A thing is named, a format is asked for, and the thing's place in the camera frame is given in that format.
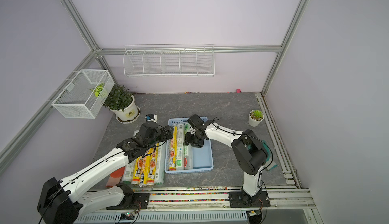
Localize white green plastic wrap roll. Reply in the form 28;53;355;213
183;122;193;170
176;123;184;170
155;143;167;185

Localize yellow plastic wrap roll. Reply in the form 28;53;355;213
146;147;158;186
169;124;177;171
131;157;146;187
144;156;148;186

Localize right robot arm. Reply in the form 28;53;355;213
184;114;268;202

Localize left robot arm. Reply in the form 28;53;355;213
37;121;173;224

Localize light blue plastic basket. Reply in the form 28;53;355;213
165;118;214;174

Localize large potted green plant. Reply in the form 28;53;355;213
103;84;140;123

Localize red rubber glove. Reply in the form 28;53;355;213
105;167;125;188

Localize small potted succulent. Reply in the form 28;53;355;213
248;110;264;127

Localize teal rubber glove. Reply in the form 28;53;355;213
262;141;278;171

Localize green circuit board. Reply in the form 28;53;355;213
118;212;135;223

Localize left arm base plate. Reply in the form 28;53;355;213
106;192;150;210

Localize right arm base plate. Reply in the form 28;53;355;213
228;190;271;209

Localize white wire wall shelf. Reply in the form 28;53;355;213
123;44;215;77

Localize white wire side basket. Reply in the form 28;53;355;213
52;69;114;119

